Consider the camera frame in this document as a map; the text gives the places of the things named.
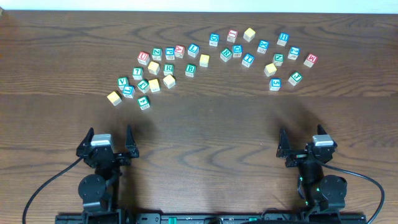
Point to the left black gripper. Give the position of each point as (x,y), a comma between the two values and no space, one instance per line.
(106,155)

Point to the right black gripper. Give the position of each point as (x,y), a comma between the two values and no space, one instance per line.
(283,151)

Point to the green r block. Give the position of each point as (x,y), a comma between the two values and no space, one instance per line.
(168,69)
(226,54)

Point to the yellow O block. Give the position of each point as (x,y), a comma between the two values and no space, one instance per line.
(204,60)

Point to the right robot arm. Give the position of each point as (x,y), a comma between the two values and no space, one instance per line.
(324,194)

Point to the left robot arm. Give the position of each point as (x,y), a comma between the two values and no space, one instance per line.
(99,191)

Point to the yellow block far left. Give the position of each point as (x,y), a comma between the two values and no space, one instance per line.
(114,98)

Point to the green 4 block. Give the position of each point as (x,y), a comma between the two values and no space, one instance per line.
(143,102)

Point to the blue L block lower left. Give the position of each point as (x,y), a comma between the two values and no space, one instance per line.
(128,91)

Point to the blue l block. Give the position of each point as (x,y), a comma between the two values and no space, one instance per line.
(128,91)
(193,50)

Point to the blue 5 block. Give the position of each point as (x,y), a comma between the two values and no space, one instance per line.
(275,84)

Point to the green J block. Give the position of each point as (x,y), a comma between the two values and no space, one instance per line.
(295,78)

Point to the green V block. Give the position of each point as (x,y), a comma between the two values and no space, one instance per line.
(122,82)

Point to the green tilted letter block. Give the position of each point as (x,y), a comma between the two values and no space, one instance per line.
(143,86)

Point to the yellow block right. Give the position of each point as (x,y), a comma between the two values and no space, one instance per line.
(270,70)

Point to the yellow block beside green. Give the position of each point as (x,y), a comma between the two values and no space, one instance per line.
(154,85)

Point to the red M block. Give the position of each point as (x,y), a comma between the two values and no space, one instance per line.
(310,60)

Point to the green 7 block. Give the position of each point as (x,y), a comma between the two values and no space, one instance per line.
(137,73)

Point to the green N block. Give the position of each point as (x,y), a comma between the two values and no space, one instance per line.
(278,59)

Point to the blue 2 block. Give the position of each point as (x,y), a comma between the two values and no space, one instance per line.
(293,54)

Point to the yellow S block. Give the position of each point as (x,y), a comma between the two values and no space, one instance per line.
(169,81)

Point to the yellow block upper left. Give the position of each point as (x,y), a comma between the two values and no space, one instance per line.
(154,68)

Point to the blue T block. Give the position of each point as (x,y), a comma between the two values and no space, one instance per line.
(248,60)

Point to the red U block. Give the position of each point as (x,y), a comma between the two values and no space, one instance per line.
(143,58)

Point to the blue X block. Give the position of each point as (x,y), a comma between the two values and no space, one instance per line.
(262,47)

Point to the blue H block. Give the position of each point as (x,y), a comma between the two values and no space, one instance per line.
(282,39)

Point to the green Z block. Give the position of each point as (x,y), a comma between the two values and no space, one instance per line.
(157,54)

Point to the blue D block middle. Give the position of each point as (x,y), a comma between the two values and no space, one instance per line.
(237,51)

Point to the green B block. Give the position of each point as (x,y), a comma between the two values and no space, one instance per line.
(190,70)

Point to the blue P block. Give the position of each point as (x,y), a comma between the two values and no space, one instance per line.
(170,53)

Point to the yellow block top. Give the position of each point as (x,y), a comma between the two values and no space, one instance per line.
(249,34)

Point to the red A block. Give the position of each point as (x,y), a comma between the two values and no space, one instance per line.
(179,51)

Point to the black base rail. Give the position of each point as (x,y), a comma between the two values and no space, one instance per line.
(272,217)

